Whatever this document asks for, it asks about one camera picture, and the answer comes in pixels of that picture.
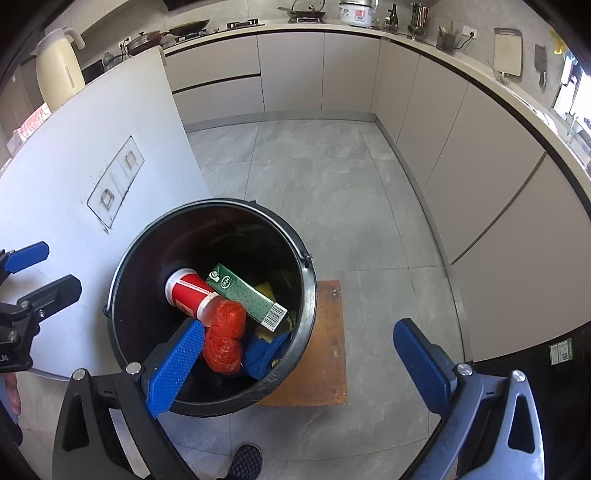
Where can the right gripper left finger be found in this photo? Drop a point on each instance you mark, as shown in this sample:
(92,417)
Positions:
(86,442)

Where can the black lidded wok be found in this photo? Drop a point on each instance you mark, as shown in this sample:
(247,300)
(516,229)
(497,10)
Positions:
(144,42)

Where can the white rice cooker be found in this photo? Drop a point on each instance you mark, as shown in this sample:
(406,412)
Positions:
(357,12)

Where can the gas stove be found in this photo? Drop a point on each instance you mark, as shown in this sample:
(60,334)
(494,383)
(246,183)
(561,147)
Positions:
(230,26)

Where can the dark bottle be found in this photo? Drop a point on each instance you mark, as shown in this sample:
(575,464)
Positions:
(392,19)

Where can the blue cloth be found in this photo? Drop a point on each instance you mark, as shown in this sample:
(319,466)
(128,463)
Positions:
(259,356)

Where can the black shoe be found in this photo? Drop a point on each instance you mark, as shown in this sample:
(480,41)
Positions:
(246,463)

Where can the beige thermos jug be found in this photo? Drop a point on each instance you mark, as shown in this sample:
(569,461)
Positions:
(51,74)

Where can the yellow blue rubber gloves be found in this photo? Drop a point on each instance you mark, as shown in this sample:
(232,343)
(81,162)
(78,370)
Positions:
(560,46)

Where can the red white carton box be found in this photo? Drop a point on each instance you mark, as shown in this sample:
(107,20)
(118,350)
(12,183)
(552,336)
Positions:
(32,123)

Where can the yellow cloth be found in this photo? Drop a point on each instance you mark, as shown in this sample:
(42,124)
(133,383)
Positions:
(278,289)

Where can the white cutting board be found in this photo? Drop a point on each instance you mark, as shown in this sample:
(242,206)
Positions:
(508,52)

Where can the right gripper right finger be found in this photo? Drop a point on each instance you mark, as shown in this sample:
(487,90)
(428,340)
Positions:
(489,426)

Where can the black cleaver knife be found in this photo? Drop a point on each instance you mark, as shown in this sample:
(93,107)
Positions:
(540,63)

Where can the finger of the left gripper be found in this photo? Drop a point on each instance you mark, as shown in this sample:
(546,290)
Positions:
(43,302)
(14,261)

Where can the glass lid pot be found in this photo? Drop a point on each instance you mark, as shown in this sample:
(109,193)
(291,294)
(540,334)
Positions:
(304,12)

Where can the person's left hand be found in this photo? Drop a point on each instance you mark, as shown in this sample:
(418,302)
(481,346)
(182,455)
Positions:
(13,395)

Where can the red plastic bag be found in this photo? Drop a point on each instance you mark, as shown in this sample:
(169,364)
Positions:
(223,339)

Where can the frying pan on stove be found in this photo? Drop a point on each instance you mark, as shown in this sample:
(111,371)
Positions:
(188,29)

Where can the black trash bucket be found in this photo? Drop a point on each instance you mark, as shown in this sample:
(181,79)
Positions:
(251,241)

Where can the utensil holder cup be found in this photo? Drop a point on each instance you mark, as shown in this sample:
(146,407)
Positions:
(447,38)

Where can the red paper cup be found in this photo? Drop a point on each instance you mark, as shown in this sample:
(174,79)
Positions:
(188,292)

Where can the green carton box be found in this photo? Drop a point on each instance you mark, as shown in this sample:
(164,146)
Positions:
(258,306)

